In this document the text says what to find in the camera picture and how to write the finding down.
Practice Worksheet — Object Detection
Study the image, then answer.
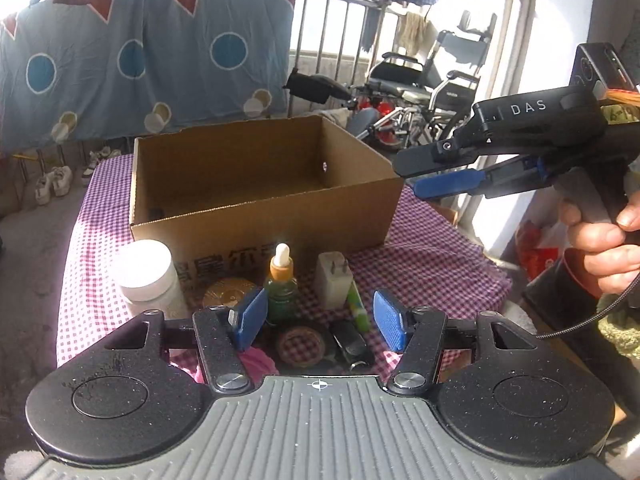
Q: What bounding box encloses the gold lid jar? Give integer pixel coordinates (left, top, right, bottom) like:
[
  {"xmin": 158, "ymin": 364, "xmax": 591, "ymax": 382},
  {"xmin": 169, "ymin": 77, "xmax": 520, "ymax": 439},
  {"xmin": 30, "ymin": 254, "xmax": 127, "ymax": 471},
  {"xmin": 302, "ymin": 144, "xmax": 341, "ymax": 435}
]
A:
[{"xmin": 202, "ymin": 278, "xmax": 257, "ymax": 309}]

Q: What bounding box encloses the pink plastic lid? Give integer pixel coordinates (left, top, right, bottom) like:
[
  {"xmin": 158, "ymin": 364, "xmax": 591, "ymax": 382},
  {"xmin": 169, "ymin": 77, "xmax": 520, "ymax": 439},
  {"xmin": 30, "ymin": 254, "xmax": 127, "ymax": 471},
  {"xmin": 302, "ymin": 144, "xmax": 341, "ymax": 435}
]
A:
[{"xmin": 182, "ymin": 347, "xmax": 279, "ymax": 385}]

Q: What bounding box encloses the green lip balm tube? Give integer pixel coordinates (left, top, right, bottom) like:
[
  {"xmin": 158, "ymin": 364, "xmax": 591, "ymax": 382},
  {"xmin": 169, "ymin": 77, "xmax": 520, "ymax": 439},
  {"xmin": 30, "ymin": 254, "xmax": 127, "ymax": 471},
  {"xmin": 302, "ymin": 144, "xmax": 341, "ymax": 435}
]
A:
[{"xmin": 346, "ymin": 281, "xmax": 371, "ymax": 334}]

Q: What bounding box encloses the green dropper bottle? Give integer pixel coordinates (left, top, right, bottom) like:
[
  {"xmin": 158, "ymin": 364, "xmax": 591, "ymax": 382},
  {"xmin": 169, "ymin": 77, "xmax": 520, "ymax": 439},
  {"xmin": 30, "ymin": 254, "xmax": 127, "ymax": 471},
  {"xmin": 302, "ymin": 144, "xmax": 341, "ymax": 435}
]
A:
[{"xmin": 265, "ymin": 243, "xmax": 298, "ymax": 325}]

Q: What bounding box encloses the black tape roll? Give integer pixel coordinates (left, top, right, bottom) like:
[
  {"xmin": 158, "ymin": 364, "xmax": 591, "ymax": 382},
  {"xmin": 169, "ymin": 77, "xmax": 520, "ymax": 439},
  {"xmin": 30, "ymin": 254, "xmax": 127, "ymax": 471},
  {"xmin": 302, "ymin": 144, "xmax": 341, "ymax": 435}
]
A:
[{"xmin": 273, "ymin": 320, "xmax": 336, "ymax": 373}]

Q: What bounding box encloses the white pill bottle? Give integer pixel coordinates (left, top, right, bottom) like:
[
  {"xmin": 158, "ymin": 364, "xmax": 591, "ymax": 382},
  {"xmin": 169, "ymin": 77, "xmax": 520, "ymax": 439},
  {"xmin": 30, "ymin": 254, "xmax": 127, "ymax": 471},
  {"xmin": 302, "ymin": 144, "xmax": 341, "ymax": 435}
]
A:
[{"xmin": 112, "ymin": 240, "xmax": 190, "ymax": 320}]

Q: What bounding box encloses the white charger plug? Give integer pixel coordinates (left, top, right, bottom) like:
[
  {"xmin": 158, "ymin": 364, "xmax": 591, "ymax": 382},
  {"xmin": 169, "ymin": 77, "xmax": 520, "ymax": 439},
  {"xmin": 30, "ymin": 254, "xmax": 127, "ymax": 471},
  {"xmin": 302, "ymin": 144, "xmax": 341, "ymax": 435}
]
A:
[{"xmin": 314, "ymin": 252, "xmax": 354, "ymax": 311}]

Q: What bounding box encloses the person right hand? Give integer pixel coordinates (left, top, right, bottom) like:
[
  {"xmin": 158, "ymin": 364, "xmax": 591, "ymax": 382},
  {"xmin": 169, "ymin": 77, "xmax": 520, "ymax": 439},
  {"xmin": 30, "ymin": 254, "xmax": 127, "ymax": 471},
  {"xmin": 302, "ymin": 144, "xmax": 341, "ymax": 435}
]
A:
[{"xmin": 559, "ymin": 192, "xmax": 640, "ymax": 295}]

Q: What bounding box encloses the wheelchair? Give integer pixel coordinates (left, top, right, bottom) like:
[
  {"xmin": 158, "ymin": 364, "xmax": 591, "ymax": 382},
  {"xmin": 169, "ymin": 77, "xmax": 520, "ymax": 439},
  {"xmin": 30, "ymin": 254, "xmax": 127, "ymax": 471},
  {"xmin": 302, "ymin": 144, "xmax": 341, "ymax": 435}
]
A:
[{"xmin": 349, "ymin": 8, "xmax": 499, "ymax": 154}]

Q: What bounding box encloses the purple checkered tablecloth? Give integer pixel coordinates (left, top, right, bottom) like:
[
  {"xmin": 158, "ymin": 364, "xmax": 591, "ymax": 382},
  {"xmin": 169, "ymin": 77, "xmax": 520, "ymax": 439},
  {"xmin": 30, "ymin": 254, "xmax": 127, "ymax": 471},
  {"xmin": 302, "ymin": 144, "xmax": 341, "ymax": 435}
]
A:
[{"xmin": 56, "ymin": 155, "xmax": 512, "ymax": 364}]

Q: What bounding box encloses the dark printed box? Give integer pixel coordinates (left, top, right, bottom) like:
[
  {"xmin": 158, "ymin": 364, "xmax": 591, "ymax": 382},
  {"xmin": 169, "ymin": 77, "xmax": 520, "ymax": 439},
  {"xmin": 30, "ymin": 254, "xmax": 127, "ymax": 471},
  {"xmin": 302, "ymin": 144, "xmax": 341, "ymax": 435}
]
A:
[{"xmin": 570, "ymin": 42, "xmax": 637, "ymax": 100}]

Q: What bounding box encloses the brown cardboard box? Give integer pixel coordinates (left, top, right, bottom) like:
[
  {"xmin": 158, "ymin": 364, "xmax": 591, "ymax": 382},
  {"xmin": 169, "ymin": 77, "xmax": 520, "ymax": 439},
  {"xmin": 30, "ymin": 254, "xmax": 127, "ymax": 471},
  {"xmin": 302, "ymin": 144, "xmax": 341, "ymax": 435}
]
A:
[{"xmin": 129, "ymin": 115, "xmax": 404, "ymax": 284}]

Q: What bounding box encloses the black seat cushion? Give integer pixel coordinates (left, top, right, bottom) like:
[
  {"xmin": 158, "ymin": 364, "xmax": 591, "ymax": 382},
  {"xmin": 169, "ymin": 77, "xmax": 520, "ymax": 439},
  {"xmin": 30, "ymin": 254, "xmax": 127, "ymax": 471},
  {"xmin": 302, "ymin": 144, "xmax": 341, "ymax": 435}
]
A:
[{"xmin": 283, "ymin": 68, "xmax": 352, "ymax": 104}]

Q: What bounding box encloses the brown white sneaker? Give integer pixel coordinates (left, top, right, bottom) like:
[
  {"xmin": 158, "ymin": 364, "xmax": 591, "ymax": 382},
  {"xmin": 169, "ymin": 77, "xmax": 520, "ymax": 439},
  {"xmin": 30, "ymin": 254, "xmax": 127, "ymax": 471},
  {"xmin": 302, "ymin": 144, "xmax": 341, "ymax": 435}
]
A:
[{"xmin": 81, "ymin": 146, "xmax": 111, "ymax": 181}]

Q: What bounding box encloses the white sneaker pair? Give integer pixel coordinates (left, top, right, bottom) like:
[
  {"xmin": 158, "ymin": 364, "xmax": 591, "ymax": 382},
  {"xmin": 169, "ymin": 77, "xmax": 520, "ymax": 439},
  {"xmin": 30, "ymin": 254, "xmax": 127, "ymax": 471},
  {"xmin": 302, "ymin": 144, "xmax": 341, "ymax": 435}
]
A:
[
  {"xmin": 50, "ymin": 166, "xmax": 74, "ymax": 197},
  {"xmin": 35, "ymin": 174, "xmax": 52, "ymax": 206}
]

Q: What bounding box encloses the blue patterned bedsheet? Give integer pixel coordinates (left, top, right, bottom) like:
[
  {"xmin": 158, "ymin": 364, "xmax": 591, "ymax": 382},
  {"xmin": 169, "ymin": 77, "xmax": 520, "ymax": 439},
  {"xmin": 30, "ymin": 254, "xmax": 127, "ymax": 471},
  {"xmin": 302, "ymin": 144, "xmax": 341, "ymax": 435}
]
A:
[{"xmin": 1, "ymin": 0, "xmax": 294, "ymax": 154}]

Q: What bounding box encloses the black cable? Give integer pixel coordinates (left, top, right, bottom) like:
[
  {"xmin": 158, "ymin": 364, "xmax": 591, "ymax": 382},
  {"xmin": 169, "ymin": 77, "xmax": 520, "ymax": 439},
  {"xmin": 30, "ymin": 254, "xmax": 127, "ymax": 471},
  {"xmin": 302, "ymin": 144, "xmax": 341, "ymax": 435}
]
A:
[{"xmin": 534, "ymin": 268, "xmax": 640, "ymax": 340}]

